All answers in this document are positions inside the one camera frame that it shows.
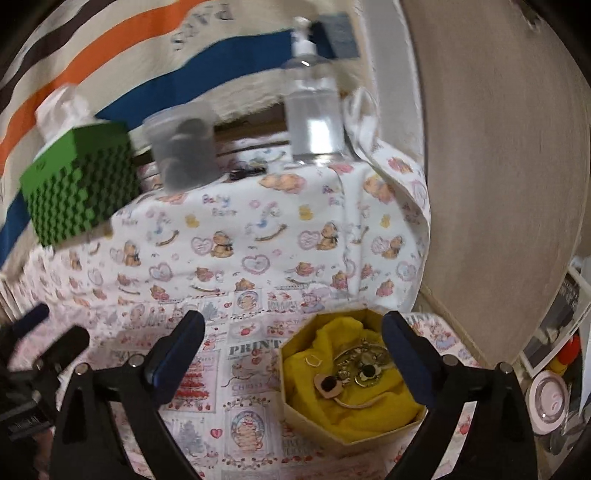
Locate gold heart pendant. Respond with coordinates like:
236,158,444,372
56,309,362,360
315,373,345,398

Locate yellow cloth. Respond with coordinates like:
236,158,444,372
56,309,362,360
283,315,424,432

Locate yellow and red toy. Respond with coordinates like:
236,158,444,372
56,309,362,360
549,333,581,376

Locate silver chain necklace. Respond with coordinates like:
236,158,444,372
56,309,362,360
337,338,394,411

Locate strawberry print patchwork cloth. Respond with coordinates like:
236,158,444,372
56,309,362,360
0,258,481,480

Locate green checkered tissue box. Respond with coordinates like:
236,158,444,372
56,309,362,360
19,121,142,248

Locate teddy bear print cloth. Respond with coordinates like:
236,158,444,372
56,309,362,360
28,88,432,315

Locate printed booklet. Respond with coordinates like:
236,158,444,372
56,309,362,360
518,270,591,376

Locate white tissue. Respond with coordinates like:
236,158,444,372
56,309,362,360
36,84,93,140

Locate striped towel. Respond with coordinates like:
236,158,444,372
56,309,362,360
0,0,366,271

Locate clear pump bottle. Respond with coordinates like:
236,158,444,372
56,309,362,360
281,16,348,165

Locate small black clip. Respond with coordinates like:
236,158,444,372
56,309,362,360
229,166,267,181

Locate grey-blue box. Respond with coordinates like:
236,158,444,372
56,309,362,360
313,12,362,59

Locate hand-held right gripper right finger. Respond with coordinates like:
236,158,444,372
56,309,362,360
382,310,541,480

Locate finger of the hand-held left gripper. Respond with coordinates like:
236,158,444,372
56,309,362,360
30,325,91,377
0,302,51,344

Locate translucent plastic cup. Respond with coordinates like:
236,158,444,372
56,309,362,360
142,102,218,193

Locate octagonal cardboard box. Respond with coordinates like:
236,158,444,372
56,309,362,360
278,308,428,459

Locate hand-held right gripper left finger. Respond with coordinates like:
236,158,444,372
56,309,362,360
50,310,206,480

